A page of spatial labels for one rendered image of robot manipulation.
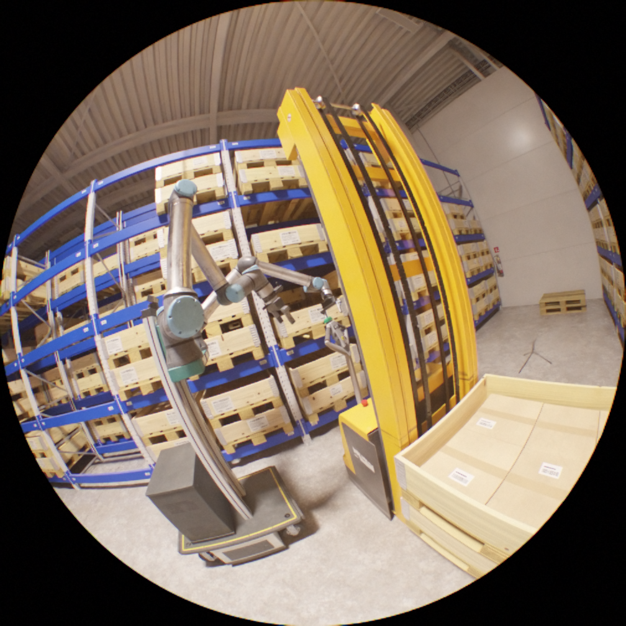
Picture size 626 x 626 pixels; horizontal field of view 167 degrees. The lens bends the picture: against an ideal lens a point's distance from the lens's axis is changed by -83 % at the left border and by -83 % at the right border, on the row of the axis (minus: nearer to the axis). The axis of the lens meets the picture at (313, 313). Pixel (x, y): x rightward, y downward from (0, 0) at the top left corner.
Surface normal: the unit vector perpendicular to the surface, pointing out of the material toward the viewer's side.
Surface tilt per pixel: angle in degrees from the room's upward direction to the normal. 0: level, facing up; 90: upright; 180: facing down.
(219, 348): 90
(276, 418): 90
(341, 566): 0
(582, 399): 90
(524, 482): 0
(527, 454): 0
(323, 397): 90
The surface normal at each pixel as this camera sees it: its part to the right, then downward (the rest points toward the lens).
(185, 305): 0.75, -0.10
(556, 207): -0.89, 0.29
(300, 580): -0.29, -0.96
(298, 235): 0.35, -0.05
